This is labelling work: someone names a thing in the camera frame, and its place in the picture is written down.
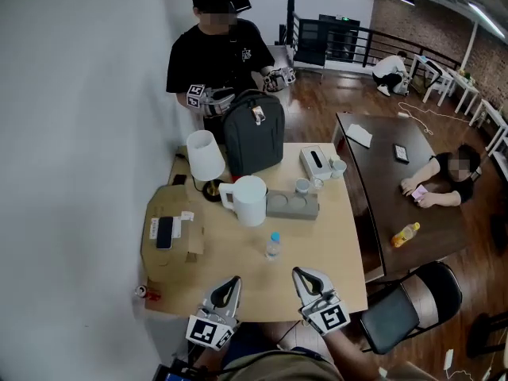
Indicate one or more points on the red soda can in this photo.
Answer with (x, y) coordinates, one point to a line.
(148, 293)

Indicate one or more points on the person's olive shirt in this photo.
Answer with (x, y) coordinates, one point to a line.
(278, 367)

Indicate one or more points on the black stool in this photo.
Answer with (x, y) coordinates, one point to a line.
(488, 335)

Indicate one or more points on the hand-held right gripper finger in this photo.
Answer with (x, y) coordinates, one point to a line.
(327, 286)
(301, 292)

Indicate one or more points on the small clear glass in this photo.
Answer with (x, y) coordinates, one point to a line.
(317, 184)

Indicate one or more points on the black smartphone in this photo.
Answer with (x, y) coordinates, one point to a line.
(164, 232)

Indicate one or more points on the pale ceramic cup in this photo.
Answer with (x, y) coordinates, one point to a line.
(338, 169)
(302, 186)

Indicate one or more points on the orange drink bottle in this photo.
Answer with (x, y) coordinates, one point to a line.
(404, 235)

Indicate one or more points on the white paper tissue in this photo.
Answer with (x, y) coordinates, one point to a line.
(359, 134)

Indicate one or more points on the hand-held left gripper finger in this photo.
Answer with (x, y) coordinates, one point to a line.
(210, 295)
(237, 308)

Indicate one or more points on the person's right forearm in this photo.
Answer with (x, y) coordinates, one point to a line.
(349, 359)

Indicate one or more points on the black backpack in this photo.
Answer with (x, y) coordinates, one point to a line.
(254, 141)

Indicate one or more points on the black tablet device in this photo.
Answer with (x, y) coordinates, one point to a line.
(401, 153)

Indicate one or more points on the white electric kettle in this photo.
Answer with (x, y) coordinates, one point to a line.
(250, 202)

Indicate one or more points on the white paper slip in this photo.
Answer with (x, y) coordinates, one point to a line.
(187, 216)

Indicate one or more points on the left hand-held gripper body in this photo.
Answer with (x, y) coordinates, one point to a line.
(206, 329)

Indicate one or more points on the person's legs in jeans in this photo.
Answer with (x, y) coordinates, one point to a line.
(254, 339)

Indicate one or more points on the grey cup tray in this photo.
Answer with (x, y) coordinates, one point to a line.
(293, 206)

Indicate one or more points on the flattened cardboard sheet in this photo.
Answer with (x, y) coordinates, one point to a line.
(166, 268)

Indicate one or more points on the white tissue box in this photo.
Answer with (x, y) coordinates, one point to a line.
(315, 163)

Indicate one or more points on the small dark phone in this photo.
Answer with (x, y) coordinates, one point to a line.
(179, 179)

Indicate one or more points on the person's left forearm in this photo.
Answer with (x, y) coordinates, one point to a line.
(206, 359)

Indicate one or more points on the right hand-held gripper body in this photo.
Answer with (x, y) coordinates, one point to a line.
(331, 318)

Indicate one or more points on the black folding chair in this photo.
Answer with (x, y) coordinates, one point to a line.
(389, 320)

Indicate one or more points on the white charger adapter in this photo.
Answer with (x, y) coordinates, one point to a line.
(448, 359)

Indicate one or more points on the white barcode label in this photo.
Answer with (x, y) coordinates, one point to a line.
(154, 228)

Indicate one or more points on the black metal railing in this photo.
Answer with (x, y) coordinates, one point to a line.
(357, 42)

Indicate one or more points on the clear blue-capped water bottle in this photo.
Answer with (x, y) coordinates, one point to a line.
(273, 248)

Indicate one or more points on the pink phone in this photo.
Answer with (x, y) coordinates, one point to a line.
(419, 192)

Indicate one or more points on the ceiling tube light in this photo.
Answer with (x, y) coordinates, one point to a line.
(486, 19)

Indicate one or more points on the white table lamp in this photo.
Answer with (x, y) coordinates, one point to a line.
(204, 155)

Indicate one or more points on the white side table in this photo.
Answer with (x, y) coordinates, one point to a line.
(430, 75)
(466, 87)

